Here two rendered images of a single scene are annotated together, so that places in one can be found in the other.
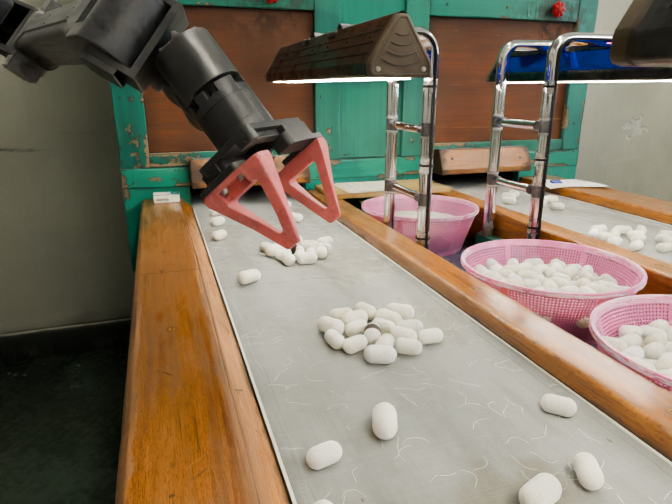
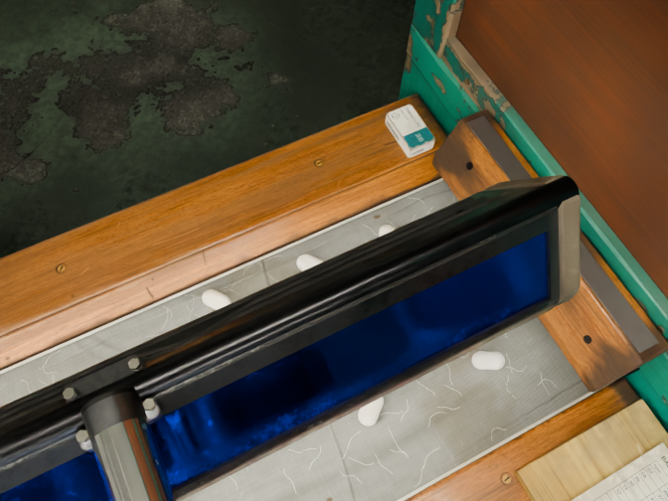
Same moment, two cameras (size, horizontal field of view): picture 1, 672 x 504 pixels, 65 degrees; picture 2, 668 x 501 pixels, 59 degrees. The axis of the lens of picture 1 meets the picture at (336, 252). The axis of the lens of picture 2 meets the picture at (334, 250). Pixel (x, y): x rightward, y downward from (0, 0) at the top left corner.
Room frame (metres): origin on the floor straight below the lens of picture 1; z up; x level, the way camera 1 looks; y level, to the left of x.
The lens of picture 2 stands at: (1.10, -0.02, 1.36)
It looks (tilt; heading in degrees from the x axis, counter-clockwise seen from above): 64 degrees down; 79
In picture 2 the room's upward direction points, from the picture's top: 2 degrees clockwise
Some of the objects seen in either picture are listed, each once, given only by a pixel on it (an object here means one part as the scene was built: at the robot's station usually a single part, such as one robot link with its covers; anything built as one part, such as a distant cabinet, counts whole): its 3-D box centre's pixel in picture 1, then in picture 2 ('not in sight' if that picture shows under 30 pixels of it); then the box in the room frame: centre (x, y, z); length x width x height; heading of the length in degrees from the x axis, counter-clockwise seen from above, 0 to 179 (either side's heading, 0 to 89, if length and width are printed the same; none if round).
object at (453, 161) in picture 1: (483, 159); not in sight; (1.56, -0.43, 0.83); 0.30 x 0.06 x 0.07; 108
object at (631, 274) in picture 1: (545, 290); not in sight; (0.78, -0.33, 0.72); 0.27 x 0.27 x 0.10
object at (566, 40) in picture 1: (549, 154); not in sight; (1.10, -0.44, 0.90); 0.20 x 0.19 x 0.45; 18
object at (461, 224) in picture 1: (418, 225); not in sight; (1.20, -0.19, 0.72); 0.27 x 0.27 x 0.10
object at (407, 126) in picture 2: (166, 197); (410, 130); (1.27, 0.41, 0.78); 0.06 x 0.04 x 0.02; 108
